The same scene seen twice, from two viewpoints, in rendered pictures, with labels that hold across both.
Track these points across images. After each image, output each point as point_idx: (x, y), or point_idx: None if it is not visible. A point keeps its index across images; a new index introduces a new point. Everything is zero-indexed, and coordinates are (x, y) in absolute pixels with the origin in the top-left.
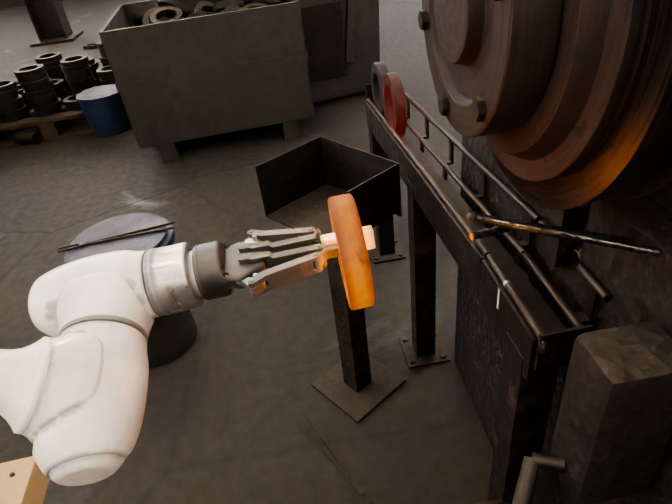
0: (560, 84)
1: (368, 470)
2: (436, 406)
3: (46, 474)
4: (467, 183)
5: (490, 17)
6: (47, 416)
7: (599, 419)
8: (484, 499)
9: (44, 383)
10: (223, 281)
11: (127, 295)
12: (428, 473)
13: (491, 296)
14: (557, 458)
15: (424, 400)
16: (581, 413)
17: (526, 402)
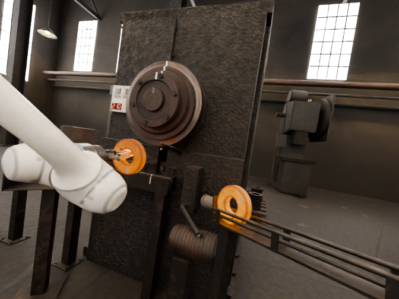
0: (182, 113)
1: None
2: (89, 276)
3: (110, 196)
4: None
5: (166, 101)
6: (106, 171)
7: (196, 180)
8: (130, 289)
9: (101, 159)
10: (106, 155)
11: None
12: (104, 297)
13: (145, 182)
14: (185, 203)
15: (82, 277)
16: (191, 183)
17: (164, 206)
